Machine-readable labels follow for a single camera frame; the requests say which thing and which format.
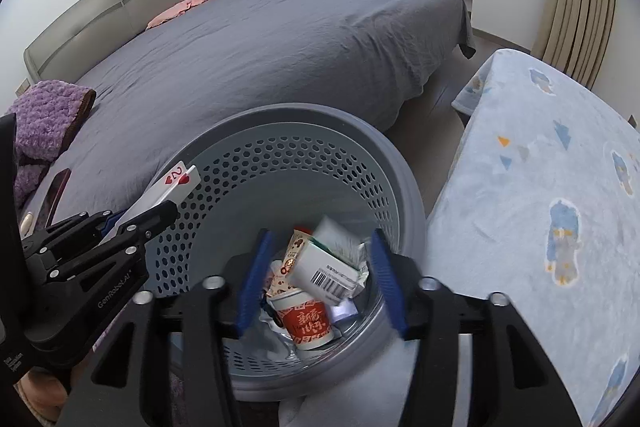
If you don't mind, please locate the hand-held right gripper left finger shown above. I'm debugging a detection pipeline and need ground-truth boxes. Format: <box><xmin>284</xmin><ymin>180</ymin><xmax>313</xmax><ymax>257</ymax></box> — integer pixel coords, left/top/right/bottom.
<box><xmin>57</xmin><ymin>229</ymin><xmax>276</xmax><ymax>427</ymax></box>

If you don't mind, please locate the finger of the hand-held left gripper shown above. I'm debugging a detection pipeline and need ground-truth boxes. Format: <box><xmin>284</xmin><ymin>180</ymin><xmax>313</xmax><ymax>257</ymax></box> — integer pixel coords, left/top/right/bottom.
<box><xmin>42</xmin><ymin>201</ymin><xmax>179</xmax><ymax>283</ymax></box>
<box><xmin>22</xmin><ymin>209</ymin><xmax>121</xmax><ymax>258</ymax></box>

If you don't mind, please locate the playing card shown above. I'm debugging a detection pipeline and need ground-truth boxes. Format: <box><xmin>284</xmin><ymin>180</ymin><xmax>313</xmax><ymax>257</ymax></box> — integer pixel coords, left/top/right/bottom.
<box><xmin>114</xmin><ymin>160</ymin><xmax>202</xmax><ymax>228</ymax></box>

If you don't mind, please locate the cream red printed snack packet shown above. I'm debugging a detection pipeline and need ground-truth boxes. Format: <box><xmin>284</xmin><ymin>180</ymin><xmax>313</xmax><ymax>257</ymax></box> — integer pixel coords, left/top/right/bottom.
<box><xmin>265</xmin><ymin>227</ymin><xmax>313</xmax><ymax>298</ymax></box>

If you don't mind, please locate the grey perforated plastic basket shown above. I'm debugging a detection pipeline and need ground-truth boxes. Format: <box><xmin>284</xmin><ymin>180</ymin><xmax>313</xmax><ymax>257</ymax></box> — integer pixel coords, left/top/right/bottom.
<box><xmin>100</xmin><ymin>104</ymin><xmax>427</xmax><ymax>404</ymax></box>

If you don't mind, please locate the red white paper cup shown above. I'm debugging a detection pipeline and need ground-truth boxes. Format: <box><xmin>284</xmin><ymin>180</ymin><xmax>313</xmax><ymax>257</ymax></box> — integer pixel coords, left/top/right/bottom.
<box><xmin>267</xmin><ymin>288</ymin><xmax>336</xmax><ymax>352</ymax></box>

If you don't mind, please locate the beige padded headboard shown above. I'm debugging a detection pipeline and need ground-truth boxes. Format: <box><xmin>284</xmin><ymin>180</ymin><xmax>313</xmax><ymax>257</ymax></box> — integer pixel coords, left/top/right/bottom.
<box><xmin>24</xmin><ymin>0</ymin><xmax>226</xmax><ymax>85</ymax></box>

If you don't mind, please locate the white green carton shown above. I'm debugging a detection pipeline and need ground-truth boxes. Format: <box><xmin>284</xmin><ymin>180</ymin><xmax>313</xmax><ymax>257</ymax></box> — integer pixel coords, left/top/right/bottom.
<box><xmin>289</xmin><ymin>216</ymin><xmax>368</xmax><ymax>306</ymax></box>

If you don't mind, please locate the white blue face mask packet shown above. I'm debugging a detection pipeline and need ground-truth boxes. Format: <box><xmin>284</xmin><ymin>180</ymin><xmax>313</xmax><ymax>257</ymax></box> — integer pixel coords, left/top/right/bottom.
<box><xmin>250</xmin><ymin>309</ymin><xmax>301</xmax><ymax>360</ymax></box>

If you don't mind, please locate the bed with grey sheet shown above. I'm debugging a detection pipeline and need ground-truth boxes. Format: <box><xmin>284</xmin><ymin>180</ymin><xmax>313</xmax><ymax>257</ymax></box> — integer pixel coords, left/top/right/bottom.
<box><xmin>15</xmin><ymin>0</ymin><xmax>476</xmax><ymax>228</ymax></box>

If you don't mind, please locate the purple fluffy blanket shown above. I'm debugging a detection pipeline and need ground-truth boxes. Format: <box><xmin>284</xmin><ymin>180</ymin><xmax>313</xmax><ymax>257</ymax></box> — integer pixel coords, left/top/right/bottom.
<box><xmin>2</xmin><ymin>79</ymin><xmax>98</xmax><ymax>208</ymax></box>

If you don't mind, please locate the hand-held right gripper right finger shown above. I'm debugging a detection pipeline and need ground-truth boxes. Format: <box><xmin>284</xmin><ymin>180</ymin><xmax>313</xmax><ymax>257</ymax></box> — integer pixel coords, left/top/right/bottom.
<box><xmin>370</xmin><ymin>228</ymin><xmax>583</xmax><ymax>427</ymax></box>

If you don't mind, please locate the dark red phone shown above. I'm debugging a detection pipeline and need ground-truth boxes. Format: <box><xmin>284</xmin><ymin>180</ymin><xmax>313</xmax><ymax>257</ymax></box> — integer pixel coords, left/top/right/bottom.
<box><xmin>40</xmin><ymin>168</ymin><xmax>72</xmax><ymax>228</ymax></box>

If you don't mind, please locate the pink pillow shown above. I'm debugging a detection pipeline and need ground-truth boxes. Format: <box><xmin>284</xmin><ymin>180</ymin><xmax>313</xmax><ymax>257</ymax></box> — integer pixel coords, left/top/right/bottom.
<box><xmin>146</xmin><ymin>0</ymin><xmax>223</xmax><ymax>29</ymax></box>

